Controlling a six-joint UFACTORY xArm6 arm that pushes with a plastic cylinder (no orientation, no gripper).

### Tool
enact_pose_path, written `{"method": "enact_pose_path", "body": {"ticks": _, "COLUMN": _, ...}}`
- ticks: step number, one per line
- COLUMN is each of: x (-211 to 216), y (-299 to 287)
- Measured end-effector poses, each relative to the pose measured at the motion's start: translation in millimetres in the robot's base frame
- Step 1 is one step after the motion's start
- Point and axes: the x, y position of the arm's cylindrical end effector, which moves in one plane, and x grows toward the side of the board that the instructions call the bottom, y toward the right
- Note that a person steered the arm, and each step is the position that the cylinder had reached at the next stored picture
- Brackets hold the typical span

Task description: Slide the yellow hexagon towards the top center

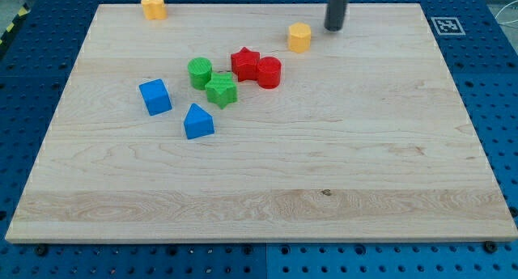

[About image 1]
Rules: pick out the yellow hexagon block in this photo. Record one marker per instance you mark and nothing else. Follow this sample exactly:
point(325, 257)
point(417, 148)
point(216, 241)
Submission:
point(299, 37)

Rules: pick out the wooden board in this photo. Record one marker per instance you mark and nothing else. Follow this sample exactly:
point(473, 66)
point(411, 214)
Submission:
point(365, 139)

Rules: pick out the green star block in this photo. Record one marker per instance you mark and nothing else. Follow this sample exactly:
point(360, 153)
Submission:
point(221, 89)

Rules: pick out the blue triangle block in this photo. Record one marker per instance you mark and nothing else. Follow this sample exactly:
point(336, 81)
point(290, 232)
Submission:
point(198, 122)

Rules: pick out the red cylinder block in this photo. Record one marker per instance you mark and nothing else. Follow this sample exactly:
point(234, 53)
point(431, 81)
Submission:
point(269, 72)

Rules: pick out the red star block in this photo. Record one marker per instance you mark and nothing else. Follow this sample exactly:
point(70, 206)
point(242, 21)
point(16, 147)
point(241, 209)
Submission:
point(244, 64)

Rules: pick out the green cylinder block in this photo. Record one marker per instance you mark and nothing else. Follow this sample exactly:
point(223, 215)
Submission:
point(200, 71)

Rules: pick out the blue cube block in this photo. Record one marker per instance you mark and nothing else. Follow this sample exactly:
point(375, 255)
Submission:
point(155, 96)

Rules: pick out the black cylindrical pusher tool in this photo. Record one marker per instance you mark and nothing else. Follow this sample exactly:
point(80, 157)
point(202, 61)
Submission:
point(335, 15)

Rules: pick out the yellow heart block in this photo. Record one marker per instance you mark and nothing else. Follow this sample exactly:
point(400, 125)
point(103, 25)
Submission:
point(154, 9)

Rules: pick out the white fiducial marker tag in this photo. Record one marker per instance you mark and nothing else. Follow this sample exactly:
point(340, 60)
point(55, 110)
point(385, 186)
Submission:
point(447, 26)

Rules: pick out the yellow black hazard tape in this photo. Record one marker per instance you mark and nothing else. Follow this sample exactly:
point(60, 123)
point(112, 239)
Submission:
point(15, 25)

